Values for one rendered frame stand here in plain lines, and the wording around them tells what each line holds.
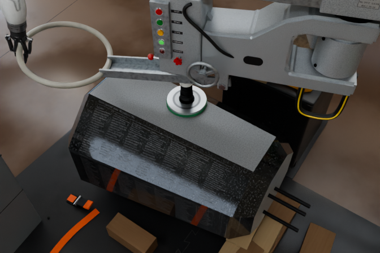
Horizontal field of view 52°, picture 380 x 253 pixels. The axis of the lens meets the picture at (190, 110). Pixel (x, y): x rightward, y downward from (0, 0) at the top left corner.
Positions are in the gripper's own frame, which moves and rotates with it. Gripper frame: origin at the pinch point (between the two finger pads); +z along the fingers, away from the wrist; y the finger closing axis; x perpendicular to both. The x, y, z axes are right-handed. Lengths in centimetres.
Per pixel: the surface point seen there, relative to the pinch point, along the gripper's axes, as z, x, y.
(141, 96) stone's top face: 3, -13, 66
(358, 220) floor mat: 49, -52, 215
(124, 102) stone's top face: 4, -18, 57
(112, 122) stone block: 11, -27, 52
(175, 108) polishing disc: -5, -25, 83
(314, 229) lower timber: 48, -61, 182
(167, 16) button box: -64, -25, 68
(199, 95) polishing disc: -8, -15, 96
